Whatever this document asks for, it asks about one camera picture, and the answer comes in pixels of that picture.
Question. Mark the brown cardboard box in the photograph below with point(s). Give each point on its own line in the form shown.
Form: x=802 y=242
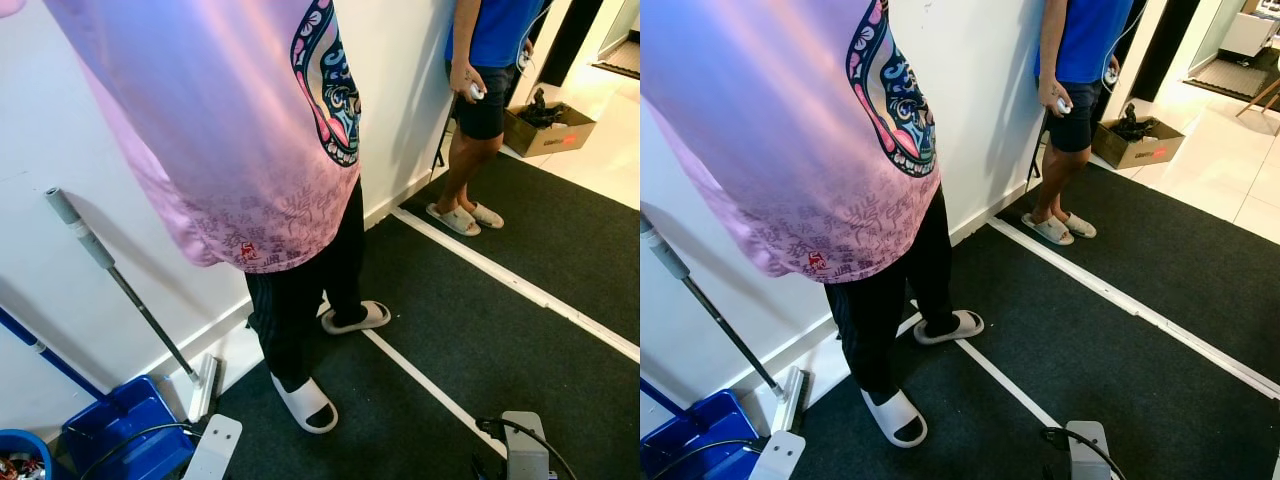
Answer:
x=545 y=140
x=1135 y=152

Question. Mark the black gear in cardboard box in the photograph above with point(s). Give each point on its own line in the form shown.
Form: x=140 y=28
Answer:
x=1132 y=124
x=543 y=110

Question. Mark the person in pink shirt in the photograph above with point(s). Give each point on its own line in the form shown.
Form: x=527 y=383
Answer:
x=200 y=120
x=780 y=130

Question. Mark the dark door mat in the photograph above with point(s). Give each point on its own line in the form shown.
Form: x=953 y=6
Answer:
x=1230 y=78
x=622 y=60

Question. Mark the person in blue shirt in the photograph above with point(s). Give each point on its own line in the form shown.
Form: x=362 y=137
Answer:
x=1085 y=40
x=495 y=40

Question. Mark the wooden chair leg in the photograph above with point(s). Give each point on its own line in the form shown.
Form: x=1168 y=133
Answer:
x=1262 y=95

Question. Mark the white cabinet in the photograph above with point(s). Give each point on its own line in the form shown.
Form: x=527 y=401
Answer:
x=1250 y=32

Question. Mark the blue plastic bucket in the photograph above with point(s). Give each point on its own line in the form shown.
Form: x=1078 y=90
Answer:
x=20 y=445

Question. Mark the light grey right wrist camera mount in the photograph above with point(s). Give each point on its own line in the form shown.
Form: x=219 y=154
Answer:
x=1088 y=455
x=525 y=450

